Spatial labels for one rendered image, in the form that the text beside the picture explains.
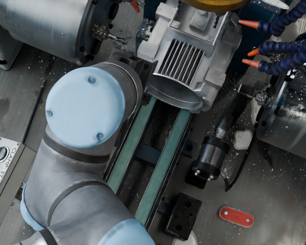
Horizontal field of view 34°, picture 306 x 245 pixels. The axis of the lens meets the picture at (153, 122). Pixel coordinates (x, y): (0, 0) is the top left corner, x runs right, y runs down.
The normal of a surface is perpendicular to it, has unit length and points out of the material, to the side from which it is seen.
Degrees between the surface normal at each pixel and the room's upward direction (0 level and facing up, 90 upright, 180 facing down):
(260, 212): 0
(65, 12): 36
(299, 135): 62
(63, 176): 41
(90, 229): 30
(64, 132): 25
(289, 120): 51
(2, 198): 57
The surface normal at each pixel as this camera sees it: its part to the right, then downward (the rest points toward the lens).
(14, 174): 0.79, 0.17
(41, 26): -0.31, 0.60
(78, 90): -0.13, 0.15
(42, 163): -0.66, -0.07
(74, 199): -0.37, -0.71
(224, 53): 0.04, -0.28
